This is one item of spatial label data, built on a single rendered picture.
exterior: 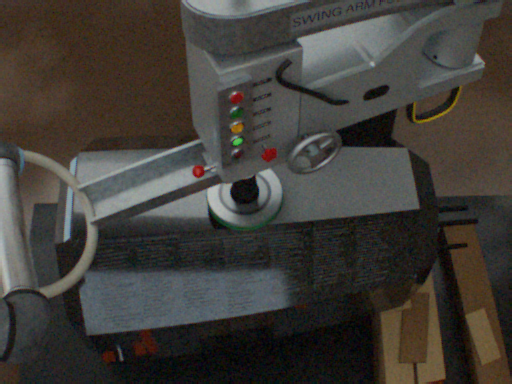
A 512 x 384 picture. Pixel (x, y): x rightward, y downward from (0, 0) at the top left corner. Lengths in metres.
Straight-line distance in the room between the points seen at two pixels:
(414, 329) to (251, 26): 1.54
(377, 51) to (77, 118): 2.05
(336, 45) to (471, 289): 1.46
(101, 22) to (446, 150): 2.03
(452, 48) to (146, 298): 1.18
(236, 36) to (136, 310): 1.05
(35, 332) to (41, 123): 2.42
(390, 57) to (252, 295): 0.86
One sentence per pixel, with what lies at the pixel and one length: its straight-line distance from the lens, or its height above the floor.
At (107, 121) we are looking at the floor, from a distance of 3.37.
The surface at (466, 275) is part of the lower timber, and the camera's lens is 2.87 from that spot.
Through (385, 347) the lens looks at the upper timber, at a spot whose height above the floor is 0.22.
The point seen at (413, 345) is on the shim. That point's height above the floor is 0.23.
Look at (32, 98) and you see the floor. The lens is 3.62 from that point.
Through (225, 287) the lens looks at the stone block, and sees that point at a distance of 2.10.
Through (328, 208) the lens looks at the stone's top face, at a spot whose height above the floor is 0.81.
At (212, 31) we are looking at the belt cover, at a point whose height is 1.63.
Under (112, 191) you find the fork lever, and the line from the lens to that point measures 1.84.
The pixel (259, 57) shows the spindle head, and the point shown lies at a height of 1.52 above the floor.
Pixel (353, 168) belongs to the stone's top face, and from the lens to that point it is 2.17.
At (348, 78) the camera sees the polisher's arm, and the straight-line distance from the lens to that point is 1.66.
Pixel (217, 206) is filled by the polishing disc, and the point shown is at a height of 0.86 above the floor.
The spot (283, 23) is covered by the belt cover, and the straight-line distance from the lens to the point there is 1.39.
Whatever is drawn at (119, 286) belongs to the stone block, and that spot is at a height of 0.69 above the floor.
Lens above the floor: 2.58
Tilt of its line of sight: 58 degrees down
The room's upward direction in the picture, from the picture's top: straight up
